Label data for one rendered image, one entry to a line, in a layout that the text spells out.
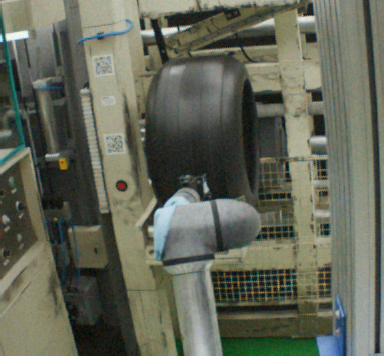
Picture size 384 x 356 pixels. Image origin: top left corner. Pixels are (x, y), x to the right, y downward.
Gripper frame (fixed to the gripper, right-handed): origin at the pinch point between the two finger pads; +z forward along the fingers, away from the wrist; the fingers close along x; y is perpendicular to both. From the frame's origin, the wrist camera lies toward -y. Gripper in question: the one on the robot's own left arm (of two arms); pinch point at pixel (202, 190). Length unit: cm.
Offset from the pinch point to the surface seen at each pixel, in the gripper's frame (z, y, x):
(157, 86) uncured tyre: 9.4, 33.3, 13.6
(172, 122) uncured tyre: 1.0, 22.0, 7.6
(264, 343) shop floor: 88, -101, -4
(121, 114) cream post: 19.0, 24.0, 30.5
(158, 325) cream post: 30, -63, 30
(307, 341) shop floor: 89, -101, -25
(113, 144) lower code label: 20.2, 13.3, 35.2
